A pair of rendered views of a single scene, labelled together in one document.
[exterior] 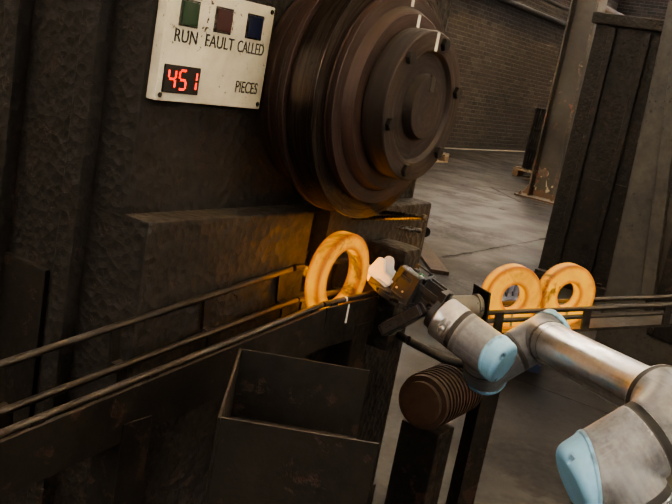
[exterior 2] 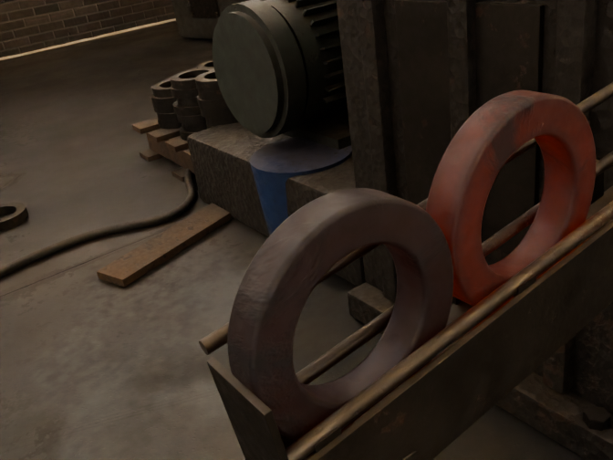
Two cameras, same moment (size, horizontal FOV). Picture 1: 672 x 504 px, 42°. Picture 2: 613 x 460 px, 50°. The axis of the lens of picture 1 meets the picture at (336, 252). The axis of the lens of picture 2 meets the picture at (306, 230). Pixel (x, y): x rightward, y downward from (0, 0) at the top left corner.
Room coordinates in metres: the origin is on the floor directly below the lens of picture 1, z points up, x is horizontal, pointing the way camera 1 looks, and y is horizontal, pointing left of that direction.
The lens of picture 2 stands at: (0.42, 0.43, 0.91)
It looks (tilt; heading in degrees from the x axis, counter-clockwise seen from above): 26 degrees down; 25
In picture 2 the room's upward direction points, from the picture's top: 8 degrees counter-clockwise
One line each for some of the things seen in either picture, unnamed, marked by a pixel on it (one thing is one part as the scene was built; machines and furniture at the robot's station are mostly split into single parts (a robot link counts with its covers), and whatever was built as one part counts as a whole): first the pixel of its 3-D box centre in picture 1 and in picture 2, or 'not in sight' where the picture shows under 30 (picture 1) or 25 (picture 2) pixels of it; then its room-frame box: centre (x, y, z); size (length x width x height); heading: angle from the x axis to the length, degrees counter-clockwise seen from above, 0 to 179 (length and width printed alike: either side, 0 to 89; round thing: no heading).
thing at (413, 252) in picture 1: (385, 293); not in sight; (1.91, -0.13, 0.68); 0.11 x 0.08 x 0.24; 58
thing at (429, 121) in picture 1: (415, 105); not in sight; (1.65, -0.10, 1.11); 0.28 x 0.06 x 0.28; 148
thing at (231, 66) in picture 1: (214, 50); not in sight; (1.47, 0.26, 1.15); 0.26 x 0.02 x 0.18; 148
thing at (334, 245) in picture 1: (337, 276); not in sight; (1.70, -0.01, 0.75); 0.18 x 0.03 x 0.18; 148
